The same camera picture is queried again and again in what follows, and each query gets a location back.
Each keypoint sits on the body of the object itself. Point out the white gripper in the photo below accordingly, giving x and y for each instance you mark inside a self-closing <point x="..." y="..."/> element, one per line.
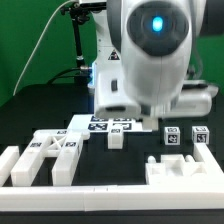
<point x="111" y="101"/>

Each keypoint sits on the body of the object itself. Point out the white chair seat block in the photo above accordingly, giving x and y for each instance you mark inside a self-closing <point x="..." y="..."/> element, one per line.
<point x="176" y="170"/>

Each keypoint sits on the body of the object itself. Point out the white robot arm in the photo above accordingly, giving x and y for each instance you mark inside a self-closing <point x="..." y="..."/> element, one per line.
<point x="144" y="49"/>

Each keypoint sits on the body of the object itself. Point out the white cube nut left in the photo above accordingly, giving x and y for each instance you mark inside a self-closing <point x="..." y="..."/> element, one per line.
<point x="172" y="135"/>

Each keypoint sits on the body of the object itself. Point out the white cube nut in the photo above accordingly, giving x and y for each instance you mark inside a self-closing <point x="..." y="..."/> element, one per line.
<point x="200" y="134"/>
<point x="172" y="135"/>

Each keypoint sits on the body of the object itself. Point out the white cube nut right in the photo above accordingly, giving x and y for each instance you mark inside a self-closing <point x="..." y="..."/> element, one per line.
<point x="200" y="134"/>

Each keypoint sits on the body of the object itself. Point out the white U-shaped border fence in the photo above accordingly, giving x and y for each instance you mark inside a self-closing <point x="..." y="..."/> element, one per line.
<point x="127" y="197"/>

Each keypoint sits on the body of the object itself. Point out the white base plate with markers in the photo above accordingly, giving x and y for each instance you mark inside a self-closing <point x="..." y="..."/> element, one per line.
<point x="97" y="125"/>

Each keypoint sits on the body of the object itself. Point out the white chair back frame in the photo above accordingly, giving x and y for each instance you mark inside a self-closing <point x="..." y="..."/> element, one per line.
<point x="63" y="145"/>

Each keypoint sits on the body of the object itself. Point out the black camera stand pole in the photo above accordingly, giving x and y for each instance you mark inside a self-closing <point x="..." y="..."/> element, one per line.
<point x="79" y="16"/>

